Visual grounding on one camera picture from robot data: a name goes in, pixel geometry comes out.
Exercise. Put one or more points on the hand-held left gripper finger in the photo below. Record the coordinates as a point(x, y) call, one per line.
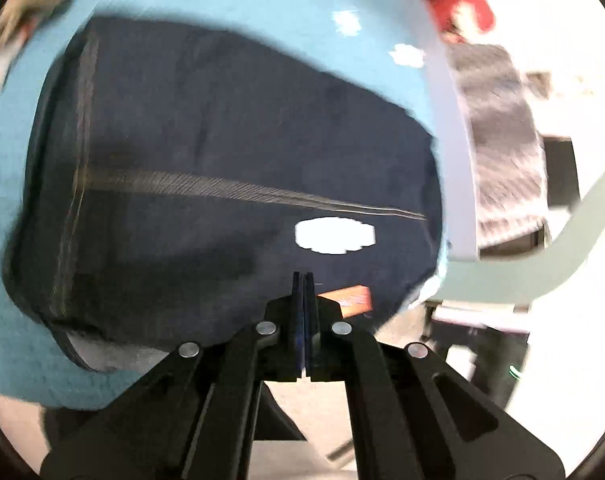
point(298, 330)
point(310, 330)

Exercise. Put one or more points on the dark blue jeans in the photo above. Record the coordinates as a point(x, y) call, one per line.
point(182, 135)

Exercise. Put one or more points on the grey striped cloth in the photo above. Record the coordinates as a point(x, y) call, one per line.
point(502, 135)

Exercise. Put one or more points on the black box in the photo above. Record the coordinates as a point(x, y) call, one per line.
point(561, 170)

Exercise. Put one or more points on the blue cloud-print blanket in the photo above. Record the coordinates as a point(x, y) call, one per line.
point(232, 0)

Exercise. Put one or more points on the beige cloth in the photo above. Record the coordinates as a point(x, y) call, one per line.
point(27, 15)

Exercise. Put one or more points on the pale green curved frame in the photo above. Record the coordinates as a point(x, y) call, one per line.
point(507, 280)

